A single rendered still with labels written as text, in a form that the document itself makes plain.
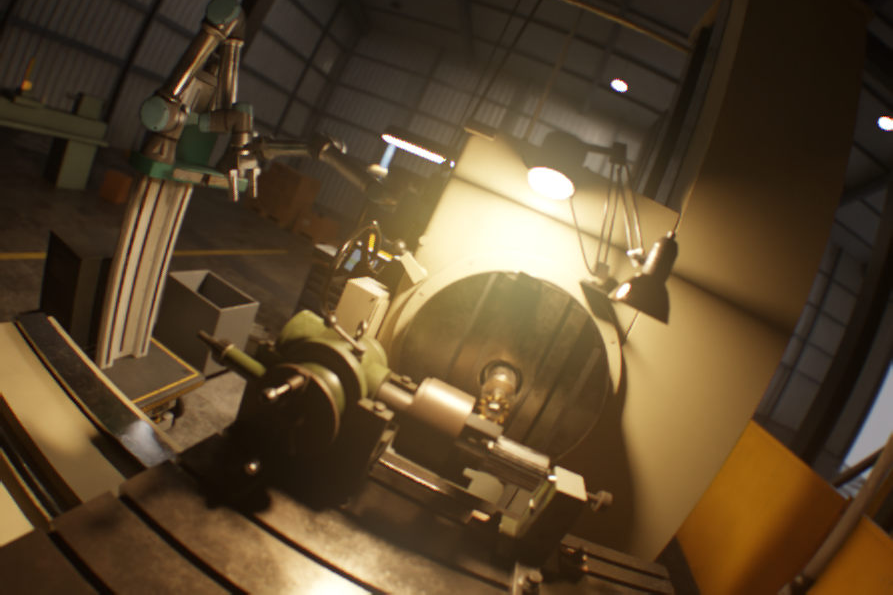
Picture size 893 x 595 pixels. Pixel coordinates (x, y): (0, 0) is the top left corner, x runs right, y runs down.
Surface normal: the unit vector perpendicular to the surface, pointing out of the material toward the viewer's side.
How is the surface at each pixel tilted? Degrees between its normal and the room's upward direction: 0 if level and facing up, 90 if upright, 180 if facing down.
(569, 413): 90
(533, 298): 90
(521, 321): 90
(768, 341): 90
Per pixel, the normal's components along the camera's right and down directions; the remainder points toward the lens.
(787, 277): -0.18, 0.02
